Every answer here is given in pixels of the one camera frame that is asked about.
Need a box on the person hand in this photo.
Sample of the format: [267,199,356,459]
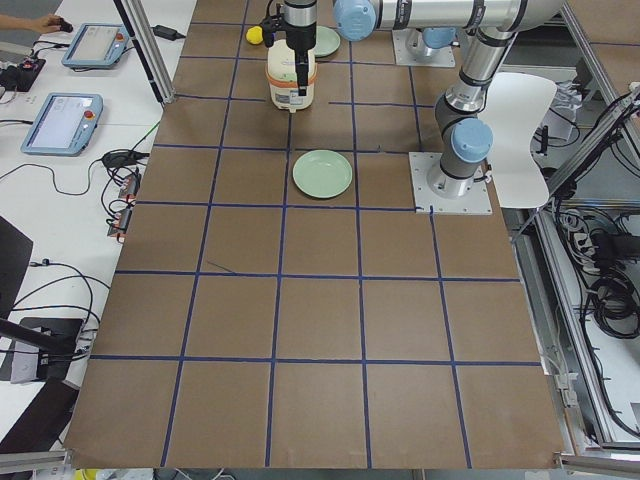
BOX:
[33,14,62,34]

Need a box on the aluminium frame post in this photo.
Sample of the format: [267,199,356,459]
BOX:
[113,0,175,105]

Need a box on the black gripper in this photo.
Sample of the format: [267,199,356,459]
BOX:
[263,0,317,96]

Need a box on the black camera stand base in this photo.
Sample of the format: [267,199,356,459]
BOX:
[1,317,83,384]

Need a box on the green plate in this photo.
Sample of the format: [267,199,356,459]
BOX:
[314,25,341,58]
[292,150,353,199]

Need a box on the lower teach pendant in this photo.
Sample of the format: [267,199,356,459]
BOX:
[20,92,104,156]

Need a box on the upper teach pendant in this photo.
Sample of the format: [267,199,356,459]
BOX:
[61,23,130,69]

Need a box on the black power adapter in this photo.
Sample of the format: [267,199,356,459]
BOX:
[152,25,185,41]

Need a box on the green plate near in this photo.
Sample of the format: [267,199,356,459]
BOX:
[292,150,353,199]

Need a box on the black device with cables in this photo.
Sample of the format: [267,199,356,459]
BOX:
[0,57,46,92]

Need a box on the white chair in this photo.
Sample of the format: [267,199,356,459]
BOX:
[478,72,557,209]

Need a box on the green plate far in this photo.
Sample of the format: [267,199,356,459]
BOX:
[314,25,341,58]

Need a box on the teach pendant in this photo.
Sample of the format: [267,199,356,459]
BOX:
[20,92,104,156]
[61,23,130,69]

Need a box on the brown paper mat blue grid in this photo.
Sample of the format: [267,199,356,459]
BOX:
[65,1,563,469]

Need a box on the yellow lemon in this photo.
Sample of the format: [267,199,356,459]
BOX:
[245,26,263,45]

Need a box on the white orange rice cooker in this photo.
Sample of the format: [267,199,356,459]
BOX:
[266,39,317,113]

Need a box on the black cable bundle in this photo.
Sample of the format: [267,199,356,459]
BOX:
[554,199,640,351]

